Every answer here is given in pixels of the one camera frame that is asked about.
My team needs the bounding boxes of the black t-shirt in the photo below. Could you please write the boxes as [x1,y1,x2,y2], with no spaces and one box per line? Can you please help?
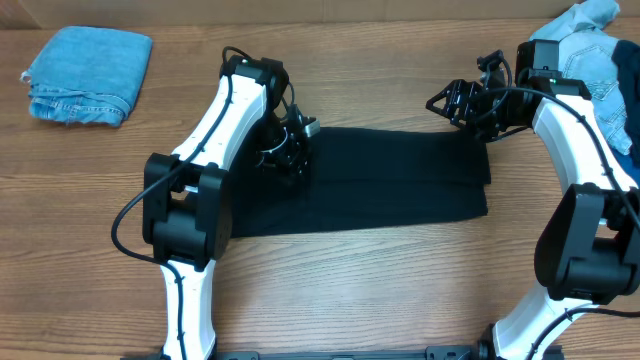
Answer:
[232,128,491,238]

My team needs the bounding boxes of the navy blue garment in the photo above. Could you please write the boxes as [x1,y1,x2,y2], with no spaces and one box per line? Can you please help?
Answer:
[612,40,639,166]

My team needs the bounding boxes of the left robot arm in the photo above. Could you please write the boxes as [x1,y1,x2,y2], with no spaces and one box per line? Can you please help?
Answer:
[142,55,319,359]

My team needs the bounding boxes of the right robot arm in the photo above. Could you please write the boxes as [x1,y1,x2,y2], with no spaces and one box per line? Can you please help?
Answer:
[426,40,639,360]

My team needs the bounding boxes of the light blue denim jeans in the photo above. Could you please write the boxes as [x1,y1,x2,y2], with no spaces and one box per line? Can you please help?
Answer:
[531,0,632,155]

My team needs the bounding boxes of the folded blue jeans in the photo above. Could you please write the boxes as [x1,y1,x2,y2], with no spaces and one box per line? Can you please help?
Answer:
[20,26,153,127]

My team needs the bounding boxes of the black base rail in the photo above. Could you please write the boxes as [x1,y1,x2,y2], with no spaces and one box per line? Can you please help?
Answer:
[119,344,565,360]

